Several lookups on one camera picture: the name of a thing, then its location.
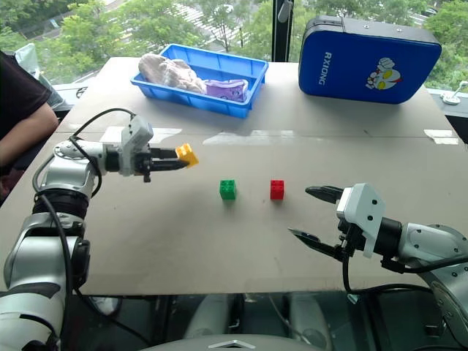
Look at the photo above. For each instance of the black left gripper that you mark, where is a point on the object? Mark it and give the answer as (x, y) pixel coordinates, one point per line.
(145, 163)

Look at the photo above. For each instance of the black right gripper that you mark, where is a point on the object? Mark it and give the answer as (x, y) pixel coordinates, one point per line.
(350, 237)

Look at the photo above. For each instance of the yellow toy brick cube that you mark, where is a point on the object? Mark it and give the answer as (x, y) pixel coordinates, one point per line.
(187, 155)

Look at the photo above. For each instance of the person's bare forearm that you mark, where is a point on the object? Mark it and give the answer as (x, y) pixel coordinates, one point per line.
(25, 133)

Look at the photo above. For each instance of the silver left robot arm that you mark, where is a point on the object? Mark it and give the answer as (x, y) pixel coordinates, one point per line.
(47, 252)

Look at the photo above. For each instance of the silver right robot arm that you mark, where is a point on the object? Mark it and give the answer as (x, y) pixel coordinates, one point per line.
(431, 243)

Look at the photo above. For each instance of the red toy brick cube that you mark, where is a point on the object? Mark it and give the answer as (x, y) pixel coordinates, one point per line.
(277, 190)

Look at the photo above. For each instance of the green toy brick cube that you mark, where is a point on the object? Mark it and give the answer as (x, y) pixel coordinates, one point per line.
(228, 190)

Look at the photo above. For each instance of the crumpled beige cloth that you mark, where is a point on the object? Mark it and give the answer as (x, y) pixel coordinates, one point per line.
(172, 73)

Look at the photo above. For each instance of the blue plastic bin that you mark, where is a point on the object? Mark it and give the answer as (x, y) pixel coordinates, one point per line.
(234, 104)

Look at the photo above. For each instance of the purple printed packet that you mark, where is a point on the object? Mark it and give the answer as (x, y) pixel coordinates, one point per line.
(226, 90)

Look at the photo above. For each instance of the grey rounded shape under table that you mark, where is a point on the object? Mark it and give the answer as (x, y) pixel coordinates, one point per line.
(210, 316)
(311, 321)

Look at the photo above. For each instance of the grey robot torso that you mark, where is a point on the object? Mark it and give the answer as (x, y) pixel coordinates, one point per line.
(226, 343)

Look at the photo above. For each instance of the blue cartoon hard case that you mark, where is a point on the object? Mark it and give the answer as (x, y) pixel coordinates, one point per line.
(351, 62)

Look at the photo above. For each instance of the person's dark shirt torso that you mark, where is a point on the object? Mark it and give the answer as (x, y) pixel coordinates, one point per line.
(18, 87)

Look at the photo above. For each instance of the translucent white plastic bag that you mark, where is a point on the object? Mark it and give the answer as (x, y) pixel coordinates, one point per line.
(28, 60)

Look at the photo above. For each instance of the white window latch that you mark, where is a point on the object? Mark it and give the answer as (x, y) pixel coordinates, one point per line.
(452, 97)

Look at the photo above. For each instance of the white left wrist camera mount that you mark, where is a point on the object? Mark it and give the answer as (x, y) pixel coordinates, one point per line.
(134, 136)

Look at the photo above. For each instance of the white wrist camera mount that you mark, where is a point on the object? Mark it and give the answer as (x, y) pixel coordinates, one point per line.
(134, 136)
(363, 212)

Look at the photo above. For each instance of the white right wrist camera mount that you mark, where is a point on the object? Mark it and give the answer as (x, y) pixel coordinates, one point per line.
(363, 212)

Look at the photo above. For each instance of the black window frame post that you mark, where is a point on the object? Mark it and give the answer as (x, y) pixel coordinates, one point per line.
(281, 40)

